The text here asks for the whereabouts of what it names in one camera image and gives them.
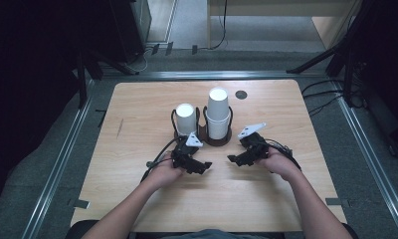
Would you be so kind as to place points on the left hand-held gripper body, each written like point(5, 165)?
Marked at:
point(183, 154)

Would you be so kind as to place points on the black cabinet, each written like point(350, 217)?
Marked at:
point(129, 26)

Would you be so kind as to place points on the black table grommet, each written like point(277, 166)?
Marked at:
point(241, 94)

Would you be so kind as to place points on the person's grey-blue shirt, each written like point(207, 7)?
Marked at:
point(217, 234)

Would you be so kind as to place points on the dark curtain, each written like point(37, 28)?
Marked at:
point(28, 83)

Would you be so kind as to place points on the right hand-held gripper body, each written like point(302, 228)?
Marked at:
point(256, 146)

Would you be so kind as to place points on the grey tape strip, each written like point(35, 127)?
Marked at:
point(169, 48)
point(194, 49)
point(155, 48)

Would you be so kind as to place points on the person's right hand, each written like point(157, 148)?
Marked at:
point(280, 164)

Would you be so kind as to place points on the black tripod stand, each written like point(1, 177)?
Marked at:
point(319, 58)

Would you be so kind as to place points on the light wooden desk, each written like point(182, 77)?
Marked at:
point(276, 8)

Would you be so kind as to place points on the aluminium floor rail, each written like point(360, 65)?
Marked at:
point(203, 75)
point(59, 166)
point(372, 166)

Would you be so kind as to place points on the grey floor tape piece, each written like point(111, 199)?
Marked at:
point(79, 203)
point(336, 201)

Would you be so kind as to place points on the black metal stand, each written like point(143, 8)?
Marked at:
point(82, 79)

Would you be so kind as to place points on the short white paper cup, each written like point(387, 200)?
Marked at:
point(186, 121)

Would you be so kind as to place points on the person's left hand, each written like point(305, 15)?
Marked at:
point(165, 172)

